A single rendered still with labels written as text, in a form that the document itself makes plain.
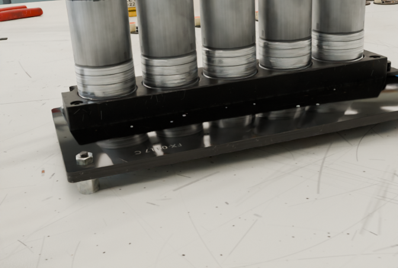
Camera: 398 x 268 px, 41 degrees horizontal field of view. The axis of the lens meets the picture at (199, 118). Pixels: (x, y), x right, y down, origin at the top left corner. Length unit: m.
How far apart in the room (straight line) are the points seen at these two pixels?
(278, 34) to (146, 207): 0.10
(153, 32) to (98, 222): 0.08
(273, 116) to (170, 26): 0.06
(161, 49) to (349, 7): 0.09
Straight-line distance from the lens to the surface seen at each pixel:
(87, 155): 0.19
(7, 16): 0.59
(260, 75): 0.23
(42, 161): 0.22
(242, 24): 0.23
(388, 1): 0.56
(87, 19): 0.21
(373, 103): 0.23
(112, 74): 0.21
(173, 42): 0.22
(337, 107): 0.23
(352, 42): 0.26
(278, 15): 0.24
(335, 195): 0.18
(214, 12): 0.23
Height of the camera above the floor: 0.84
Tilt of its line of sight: 21 degrees down
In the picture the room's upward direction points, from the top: 3 degrees counter-clockwise
